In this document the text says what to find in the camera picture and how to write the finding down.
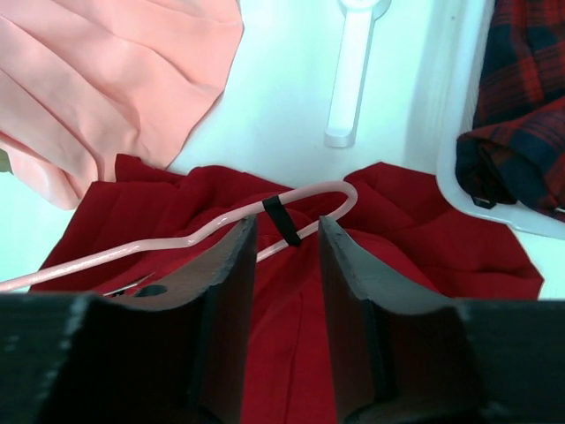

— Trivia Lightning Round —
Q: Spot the silver clothes rack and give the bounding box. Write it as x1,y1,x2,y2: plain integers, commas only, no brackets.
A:
324,0,391,148

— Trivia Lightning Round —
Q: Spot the red black plaid garment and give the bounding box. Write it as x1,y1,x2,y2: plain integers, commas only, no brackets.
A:
455,1,564,221

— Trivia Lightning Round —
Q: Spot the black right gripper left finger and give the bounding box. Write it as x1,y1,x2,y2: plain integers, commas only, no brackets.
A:
1,217,258,423

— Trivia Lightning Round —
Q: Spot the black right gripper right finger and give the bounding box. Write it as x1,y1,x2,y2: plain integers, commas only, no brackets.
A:
318,217,564,423

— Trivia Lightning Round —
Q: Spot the salmon pink garment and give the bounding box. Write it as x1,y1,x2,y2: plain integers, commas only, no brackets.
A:
1,1,244,209

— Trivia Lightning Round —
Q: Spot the brown garment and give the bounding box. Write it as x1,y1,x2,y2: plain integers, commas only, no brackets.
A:
0,150,11,172

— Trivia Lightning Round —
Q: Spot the pink wire hanger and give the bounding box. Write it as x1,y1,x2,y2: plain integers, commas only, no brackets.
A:
1,181,358,292

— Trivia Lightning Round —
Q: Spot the white plastic basket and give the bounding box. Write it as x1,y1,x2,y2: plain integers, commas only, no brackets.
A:
436,1,564,240

